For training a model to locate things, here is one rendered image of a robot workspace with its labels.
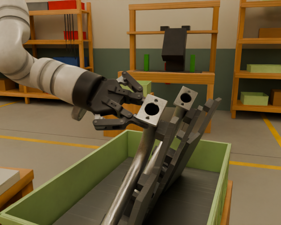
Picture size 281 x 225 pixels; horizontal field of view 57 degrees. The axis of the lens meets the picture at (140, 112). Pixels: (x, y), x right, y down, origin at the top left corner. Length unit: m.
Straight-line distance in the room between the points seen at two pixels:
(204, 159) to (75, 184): 0.48
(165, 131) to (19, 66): 0.32
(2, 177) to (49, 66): 0.52
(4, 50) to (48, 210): 0.40
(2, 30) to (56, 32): 5.98
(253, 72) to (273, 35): 0.67
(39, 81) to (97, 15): 5.60
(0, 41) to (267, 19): 5.27
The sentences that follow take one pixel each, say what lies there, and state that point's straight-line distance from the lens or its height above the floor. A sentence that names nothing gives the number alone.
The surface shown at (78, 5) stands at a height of 2.07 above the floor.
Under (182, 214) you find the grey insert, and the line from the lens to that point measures 0.77.
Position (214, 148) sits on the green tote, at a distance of 0.99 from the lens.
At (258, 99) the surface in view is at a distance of 5.13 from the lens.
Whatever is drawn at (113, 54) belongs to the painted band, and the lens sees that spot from 5.95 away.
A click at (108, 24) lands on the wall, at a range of 6.01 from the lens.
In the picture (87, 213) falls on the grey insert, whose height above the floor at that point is 0.85.
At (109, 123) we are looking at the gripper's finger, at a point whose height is 1.16.
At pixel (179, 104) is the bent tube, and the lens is 0.61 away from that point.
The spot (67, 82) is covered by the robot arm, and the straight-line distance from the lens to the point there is 0.51.
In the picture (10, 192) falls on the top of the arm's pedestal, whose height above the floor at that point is 0.83.
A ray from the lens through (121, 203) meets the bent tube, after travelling 0.54.
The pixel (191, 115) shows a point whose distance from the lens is 0.67.
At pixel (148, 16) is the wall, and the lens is 5.74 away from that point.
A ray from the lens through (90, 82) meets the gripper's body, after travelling 0.49.
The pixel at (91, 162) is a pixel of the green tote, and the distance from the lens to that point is 0.86.
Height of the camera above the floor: 1.29
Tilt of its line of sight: 14 degrees down
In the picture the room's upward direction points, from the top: straight up
